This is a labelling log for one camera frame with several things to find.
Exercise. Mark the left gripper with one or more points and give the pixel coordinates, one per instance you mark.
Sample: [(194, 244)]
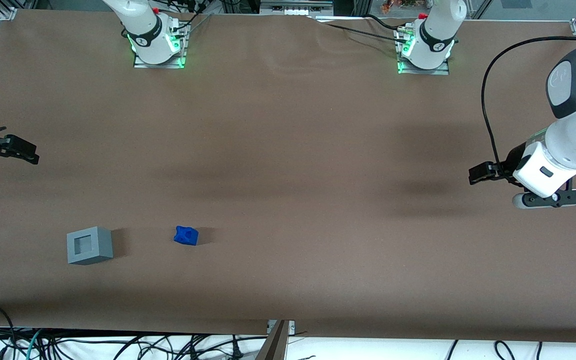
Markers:
[(510, 162)]

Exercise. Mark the blue plastic part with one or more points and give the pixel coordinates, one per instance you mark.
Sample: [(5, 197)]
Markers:
[(186, 236)]

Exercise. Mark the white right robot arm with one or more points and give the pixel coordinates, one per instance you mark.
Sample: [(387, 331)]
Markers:
[(143, 25)]

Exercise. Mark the gray cube base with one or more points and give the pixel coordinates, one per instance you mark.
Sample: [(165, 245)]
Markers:
[(99, 246)]

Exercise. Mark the orange objects behind table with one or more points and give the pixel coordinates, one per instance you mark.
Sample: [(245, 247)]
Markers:
[(393, 6)]

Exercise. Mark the brown table mat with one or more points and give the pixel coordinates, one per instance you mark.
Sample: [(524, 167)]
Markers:
[(288, 175)]

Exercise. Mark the white power strip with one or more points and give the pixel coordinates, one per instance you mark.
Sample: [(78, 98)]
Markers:
[(295, 10)]

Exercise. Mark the dark metal beam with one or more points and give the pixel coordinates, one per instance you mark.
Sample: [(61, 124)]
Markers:
[(273, 347)]

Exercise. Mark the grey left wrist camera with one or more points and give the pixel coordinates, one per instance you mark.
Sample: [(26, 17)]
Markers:
[(553, 199)]

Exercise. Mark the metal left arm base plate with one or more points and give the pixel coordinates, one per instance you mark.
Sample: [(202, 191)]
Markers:
[(443, 70)]

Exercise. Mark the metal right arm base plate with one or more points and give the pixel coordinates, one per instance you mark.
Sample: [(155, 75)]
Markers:
[(180, 61)]

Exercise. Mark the silver table edge bracket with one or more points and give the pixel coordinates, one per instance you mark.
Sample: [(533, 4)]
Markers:
[(292, 327)]

